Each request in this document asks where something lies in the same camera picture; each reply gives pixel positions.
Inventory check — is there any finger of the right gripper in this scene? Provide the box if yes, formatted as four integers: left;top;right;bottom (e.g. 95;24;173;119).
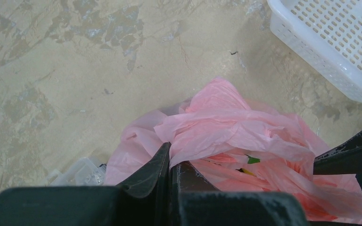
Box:
313;131;362;189

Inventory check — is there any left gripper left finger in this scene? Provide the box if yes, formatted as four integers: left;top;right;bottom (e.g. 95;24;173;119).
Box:
0;142;171;226

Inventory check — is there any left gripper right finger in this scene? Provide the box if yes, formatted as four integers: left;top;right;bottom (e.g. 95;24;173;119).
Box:
172;161;309;226

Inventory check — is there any pink plastic bag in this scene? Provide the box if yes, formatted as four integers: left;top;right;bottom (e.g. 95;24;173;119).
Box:
104;78;362;224

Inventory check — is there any yellow fake fruit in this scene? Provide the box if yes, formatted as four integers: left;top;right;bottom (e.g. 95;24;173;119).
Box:
238;168;255;177

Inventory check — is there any green fake fruit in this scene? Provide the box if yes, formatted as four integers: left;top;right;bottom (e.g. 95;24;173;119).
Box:
246;155;261;164

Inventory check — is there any clear screw organizer box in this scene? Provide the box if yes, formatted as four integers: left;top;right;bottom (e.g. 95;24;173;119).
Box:
44;157;107;186

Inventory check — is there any white perforated plastic basket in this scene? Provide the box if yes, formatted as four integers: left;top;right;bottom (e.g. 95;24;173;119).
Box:
268;0;362;103

